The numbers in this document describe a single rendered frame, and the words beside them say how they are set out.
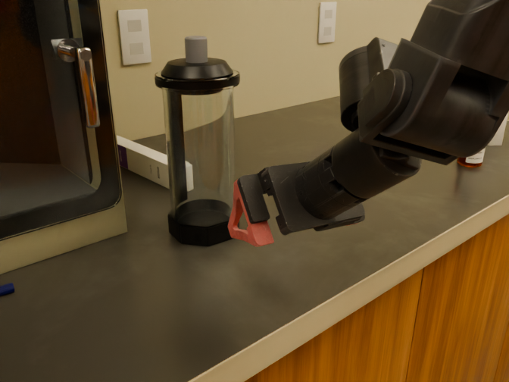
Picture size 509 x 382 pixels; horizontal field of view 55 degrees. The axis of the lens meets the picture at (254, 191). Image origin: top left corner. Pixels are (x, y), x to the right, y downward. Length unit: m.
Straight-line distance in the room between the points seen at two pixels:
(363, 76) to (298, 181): 0.11
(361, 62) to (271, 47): 0.96
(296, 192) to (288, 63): 1.01
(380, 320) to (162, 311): 0.34
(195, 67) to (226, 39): 0.69
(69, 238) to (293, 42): 0.96
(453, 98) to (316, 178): 0.14
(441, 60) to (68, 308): 0.45
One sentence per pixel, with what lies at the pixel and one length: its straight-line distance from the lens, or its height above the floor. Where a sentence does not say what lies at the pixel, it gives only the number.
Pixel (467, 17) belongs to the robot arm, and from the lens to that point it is 0.34.
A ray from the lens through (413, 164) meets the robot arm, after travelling 0.41.
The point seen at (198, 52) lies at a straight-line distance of 0.63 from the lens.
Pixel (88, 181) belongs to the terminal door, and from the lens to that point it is 0.66.
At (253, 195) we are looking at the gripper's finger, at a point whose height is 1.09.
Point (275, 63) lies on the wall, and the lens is 1.41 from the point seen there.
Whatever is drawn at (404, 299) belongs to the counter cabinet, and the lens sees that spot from 0.80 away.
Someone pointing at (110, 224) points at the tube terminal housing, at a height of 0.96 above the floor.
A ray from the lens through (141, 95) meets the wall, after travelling 1.18.
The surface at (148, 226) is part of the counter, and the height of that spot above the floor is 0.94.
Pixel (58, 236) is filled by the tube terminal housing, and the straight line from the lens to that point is 0.69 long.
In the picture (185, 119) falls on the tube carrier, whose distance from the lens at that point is 0.61.
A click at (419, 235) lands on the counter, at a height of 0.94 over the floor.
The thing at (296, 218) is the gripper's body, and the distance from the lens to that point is 0.45.
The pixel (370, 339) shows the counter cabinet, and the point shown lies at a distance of 0.77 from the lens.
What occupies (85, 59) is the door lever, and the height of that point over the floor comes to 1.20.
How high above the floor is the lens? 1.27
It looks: 23 degrees down
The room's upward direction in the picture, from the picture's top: straight up
